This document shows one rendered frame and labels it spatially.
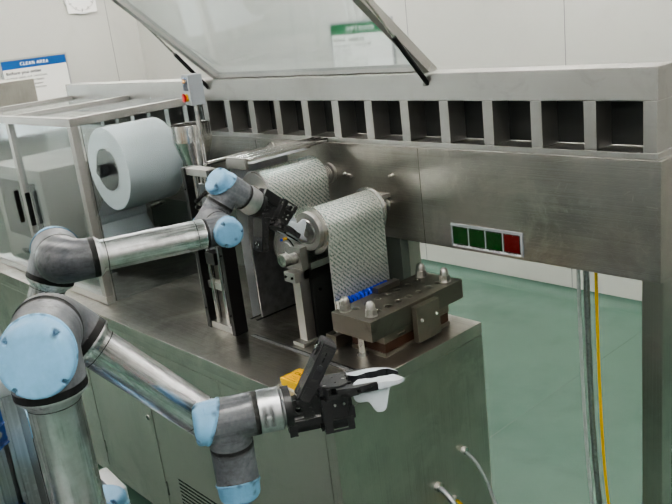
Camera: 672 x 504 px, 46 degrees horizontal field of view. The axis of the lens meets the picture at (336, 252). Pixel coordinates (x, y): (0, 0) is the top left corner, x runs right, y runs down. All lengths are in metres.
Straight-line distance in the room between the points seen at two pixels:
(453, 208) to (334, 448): 0.77
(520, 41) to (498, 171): 2.79
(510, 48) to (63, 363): 4.08
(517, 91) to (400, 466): 1.08
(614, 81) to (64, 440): 1.42
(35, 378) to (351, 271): 1.29
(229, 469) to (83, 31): 6.89
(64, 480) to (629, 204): 1.39
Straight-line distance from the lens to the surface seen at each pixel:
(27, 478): 1.75
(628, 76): 1.98
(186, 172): 2.53
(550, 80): 2.08
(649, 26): 4.55
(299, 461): 2.28
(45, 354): 1.27
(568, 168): 2.09
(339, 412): 1.38
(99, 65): 8.08
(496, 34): 5.05
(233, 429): 1.35
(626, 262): 2.08
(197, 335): 2.63
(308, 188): 2.53
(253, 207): 2.14
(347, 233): 2.34
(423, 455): 2.40
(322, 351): 1.35
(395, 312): 2.24
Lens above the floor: 1.85
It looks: 17 degrees down
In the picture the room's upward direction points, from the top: 7 degrees counter-clockwise
